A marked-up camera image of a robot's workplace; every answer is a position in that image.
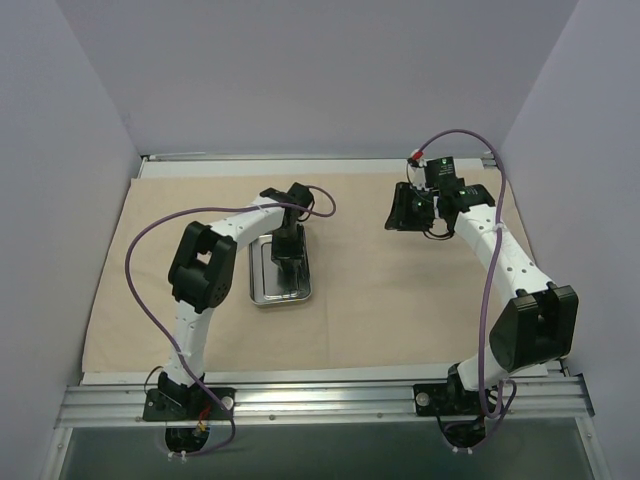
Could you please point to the steel instrument tray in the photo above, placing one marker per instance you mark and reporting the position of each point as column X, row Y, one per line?
column 271, row 284

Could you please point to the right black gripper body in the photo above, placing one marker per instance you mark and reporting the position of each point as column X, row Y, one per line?
column 407, row 209

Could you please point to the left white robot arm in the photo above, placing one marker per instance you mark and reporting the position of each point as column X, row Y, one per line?
column 202, row 270

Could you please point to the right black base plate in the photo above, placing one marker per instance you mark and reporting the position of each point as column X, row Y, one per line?
column 438, row 399

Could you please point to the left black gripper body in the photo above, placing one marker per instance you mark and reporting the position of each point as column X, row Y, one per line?
column 288, row 255

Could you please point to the aluminium front rail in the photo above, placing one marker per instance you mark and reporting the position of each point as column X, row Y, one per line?
column 315, row 403

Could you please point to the back aluminium rail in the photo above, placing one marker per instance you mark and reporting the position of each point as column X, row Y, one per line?
column 229, row 157

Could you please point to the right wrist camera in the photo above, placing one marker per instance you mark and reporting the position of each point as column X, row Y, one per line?
column 440, row 174

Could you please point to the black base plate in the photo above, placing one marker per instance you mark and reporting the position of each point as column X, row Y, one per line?
column 192, row 405
column 438, row 399

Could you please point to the beige cloth surgical kit roll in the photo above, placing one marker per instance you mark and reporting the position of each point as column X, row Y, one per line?
column 379, row 297

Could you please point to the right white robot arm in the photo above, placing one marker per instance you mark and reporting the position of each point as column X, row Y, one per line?
column 538, row 317

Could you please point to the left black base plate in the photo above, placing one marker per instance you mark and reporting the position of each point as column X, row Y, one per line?
column 192, row 405

